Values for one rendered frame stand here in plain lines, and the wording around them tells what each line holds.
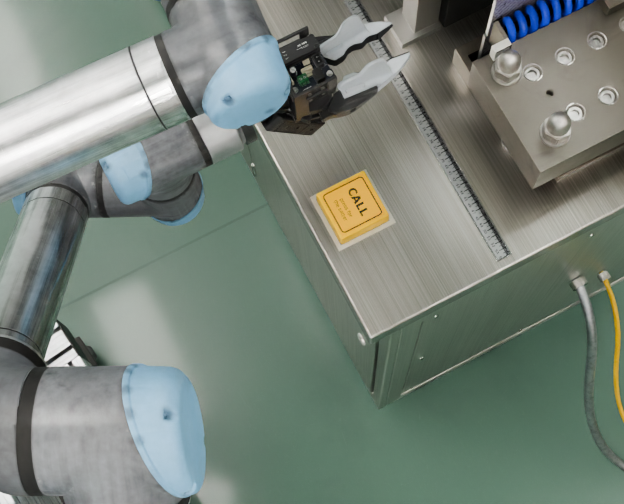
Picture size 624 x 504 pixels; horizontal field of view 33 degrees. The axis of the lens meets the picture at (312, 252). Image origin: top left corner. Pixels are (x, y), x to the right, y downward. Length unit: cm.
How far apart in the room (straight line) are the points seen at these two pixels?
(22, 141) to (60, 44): 168
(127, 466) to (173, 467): 4
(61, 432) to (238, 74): 34
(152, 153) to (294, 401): 115
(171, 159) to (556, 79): 47
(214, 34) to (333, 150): 55
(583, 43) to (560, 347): 106
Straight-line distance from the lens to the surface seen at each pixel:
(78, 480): 95
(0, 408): 96
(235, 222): 232
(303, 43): 117
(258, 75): 85
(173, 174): 116
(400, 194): 137
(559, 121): 124
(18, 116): 89
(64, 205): 122
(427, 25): 145
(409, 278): 134
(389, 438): 221
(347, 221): 134
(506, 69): 127
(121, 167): 115
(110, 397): 94
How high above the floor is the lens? 220
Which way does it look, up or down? 74 degrees down
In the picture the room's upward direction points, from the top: 8 degrees counter-clockwise
